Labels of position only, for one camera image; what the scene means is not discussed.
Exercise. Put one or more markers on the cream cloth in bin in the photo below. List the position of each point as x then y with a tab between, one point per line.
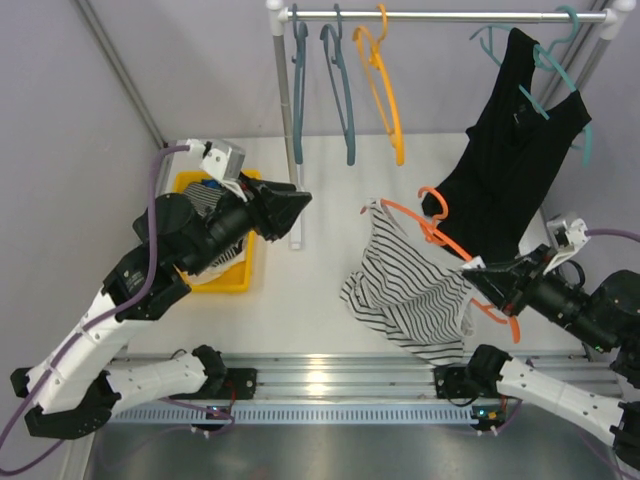
225	262

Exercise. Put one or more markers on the blue garment in bin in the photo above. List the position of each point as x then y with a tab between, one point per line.
211	183

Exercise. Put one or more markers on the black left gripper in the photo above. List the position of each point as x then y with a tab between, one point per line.
258	210

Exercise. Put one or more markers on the white garment rack frame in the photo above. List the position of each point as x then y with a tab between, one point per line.
288	29

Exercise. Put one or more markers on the aluminium rail base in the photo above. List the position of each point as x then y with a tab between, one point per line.
390	377

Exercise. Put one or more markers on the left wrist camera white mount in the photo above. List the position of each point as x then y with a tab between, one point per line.
222	161

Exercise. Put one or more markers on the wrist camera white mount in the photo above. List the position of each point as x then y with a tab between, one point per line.
568	235
222	161

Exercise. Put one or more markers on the white slotted cable duct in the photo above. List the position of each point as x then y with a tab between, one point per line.
302	414

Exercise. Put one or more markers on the yellow plastic hanger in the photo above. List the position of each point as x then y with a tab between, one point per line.
379	81

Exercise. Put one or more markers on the yellow plastic bin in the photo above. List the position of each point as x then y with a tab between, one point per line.
238	278

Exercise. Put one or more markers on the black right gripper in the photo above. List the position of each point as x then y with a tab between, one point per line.
505	283

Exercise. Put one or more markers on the grey-blue hanger outer left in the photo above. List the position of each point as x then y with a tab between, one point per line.
300	33

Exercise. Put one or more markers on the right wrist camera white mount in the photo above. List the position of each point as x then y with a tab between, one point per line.
568	235

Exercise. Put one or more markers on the black tank top hanging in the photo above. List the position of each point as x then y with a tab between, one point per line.
510	162

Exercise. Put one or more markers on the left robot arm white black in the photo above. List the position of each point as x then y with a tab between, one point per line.
72	393

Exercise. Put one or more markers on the grey-blue hanger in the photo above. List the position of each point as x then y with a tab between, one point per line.
300	33
331	37

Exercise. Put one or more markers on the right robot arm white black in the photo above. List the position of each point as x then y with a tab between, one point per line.
606	320

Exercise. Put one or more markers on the dark striped garment in bin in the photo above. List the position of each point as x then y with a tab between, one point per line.
205	201

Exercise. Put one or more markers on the white black striped tank top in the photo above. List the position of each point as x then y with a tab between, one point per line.
410	292

